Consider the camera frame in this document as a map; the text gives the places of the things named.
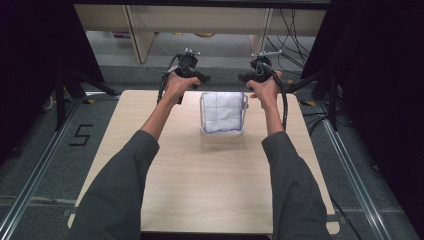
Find white towel rack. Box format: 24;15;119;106
199;92;250;138

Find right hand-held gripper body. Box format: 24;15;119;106
249;50;283;83

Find black floor cables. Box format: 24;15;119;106
301;110;334;135

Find bundle of black cables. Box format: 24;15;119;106
265;8;318;76

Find person's right hand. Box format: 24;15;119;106
246;71;283;109

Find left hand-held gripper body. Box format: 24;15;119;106
174;48;203;81

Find black metal stand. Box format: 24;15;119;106
54;68;120;132
283;68;342;132

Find aluminium floor rail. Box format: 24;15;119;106
0;97;84;240
315;99;395;240

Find person's left hand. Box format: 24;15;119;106
163;72;201;107

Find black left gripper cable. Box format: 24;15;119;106
156;54;180;105

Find white cloth with purple edge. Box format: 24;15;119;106
201;91;246;134

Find light wooden desk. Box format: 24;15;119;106
73;3;328;66

